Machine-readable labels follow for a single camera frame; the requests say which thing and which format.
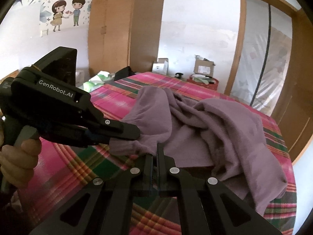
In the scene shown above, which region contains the small white box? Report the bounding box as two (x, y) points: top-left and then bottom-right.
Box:
(152, 58), (169, 75)

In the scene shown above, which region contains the small black object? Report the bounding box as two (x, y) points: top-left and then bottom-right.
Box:
(175, 73), (183, 79)

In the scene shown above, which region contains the cardboard box with label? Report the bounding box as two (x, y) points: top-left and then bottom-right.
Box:
(194, 55), (215, 77)

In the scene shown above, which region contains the brown wooden wardrobe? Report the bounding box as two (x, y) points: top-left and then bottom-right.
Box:
(88, 0), (164, 76)

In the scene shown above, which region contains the black bag beside bed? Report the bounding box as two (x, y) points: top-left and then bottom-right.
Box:
(114, 66), (135, 81)

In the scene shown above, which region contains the purple fleece garment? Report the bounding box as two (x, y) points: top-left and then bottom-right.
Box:
(109, 86), (288, 214)

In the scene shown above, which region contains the cartoon couple wall sticker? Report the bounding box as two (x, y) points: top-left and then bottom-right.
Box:
(14, 0), (96, 38)

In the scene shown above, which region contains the green white floral pillow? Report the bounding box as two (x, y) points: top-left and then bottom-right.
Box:
(80, 71), (115, 93)

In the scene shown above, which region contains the pink green plaid bedsheet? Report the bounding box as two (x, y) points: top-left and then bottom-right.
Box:
(18, 72), (297, 234)

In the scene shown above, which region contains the red container under box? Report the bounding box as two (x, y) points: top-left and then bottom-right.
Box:
(187, 76), (219, 91)

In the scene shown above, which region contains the person's left hand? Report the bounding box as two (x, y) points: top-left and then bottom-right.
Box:
(1, 139), (42, 189)

